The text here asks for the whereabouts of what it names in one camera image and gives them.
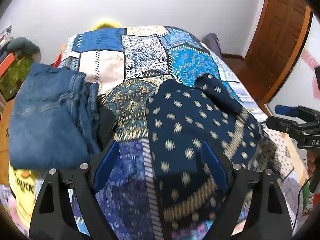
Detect grey backpack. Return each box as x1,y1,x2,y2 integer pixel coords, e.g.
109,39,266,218
202,33,222,59

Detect black folded garment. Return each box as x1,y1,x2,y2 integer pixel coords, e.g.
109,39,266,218
97,94,116,151

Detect navy patterned garment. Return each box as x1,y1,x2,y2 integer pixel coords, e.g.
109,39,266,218
146,73,276,230

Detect blue patchwork bedspread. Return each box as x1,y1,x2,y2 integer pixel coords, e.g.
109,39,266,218
57,25,298,240

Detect brown wooden door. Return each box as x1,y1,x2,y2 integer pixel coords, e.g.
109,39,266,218
245,0,311,107

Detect person's right hand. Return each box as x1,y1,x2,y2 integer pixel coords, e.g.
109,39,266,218
306,150,317,177

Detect folded blue jeans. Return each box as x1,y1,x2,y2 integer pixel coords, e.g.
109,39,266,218
9,63,101,171

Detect green storage box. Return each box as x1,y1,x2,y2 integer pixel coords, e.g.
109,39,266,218
1,56,33,101

